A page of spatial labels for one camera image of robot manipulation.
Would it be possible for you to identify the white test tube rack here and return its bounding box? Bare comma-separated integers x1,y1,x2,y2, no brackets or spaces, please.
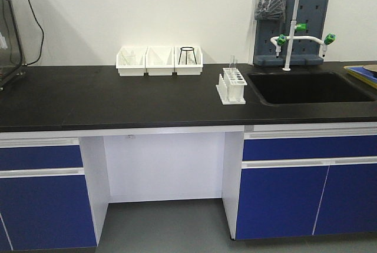
216,68,247,105

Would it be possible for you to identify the clear glass test tube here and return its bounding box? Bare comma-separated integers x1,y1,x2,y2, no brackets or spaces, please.
229,55,237,74

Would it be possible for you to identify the grey pegboard drying rack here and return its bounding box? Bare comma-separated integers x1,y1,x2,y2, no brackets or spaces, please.
253,0,329,66

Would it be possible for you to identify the right white storage bin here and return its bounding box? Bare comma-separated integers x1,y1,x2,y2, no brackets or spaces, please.
174,46,203,75

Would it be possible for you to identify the white storage bin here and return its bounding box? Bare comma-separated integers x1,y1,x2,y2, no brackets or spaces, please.
145,46,174,76
174,46,203,75
115,46,147,76

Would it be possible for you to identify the middle white storage bin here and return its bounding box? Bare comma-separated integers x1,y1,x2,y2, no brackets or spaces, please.
145,46,174,76

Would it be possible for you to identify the left white storage bin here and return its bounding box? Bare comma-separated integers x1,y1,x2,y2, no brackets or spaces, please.
115,46,147,76

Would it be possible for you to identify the black lab sink basin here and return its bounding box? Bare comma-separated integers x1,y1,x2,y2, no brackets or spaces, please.
248,72,376,105

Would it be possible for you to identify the white gooseneck lab faucet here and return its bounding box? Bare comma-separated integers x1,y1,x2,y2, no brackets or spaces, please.
270,0,336,71

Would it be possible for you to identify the right blue cabinet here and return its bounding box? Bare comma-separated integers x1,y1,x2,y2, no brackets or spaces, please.
232,135,376,239

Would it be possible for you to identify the blue cabinet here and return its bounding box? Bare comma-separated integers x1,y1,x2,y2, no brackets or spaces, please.
1,138,98,251
232,135,376,239

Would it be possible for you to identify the left blue cabinet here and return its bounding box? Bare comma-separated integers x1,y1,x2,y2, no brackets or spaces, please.
1,138,98,251

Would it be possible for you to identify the yellow and blue tray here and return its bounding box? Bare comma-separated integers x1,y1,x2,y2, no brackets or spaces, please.
343,64,376,88

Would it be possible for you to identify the black wire tripod stand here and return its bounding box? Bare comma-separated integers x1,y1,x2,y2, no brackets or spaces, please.
178,46,197,65

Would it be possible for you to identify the black power cable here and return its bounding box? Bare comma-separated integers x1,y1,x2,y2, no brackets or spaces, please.
17,0,45,66

